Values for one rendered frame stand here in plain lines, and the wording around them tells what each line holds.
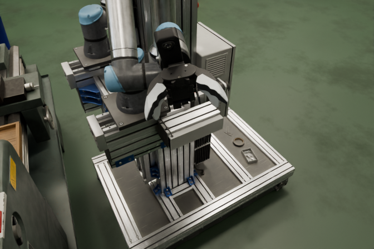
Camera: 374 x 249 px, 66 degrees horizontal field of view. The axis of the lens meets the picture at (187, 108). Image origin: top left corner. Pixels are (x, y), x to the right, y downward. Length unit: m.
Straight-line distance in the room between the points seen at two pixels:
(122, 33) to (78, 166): 1.91
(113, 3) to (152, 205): 1.44
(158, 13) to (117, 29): 0.21
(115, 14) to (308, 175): 2.10
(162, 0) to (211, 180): 1.44
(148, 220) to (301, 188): 1.21
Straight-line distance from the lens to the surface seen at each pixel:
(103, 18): 1.51
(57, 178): 1.86
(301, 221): 2.32
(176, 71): 0.60
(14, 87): 1.87
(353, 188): 2.65
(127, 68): 0.79
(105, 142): 1.19
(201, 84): 0.56
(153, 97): 0.55
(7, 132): 1.72
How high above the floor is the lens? 1.91
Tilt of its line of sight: 40 degrees down
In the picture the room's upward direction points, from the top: straight up
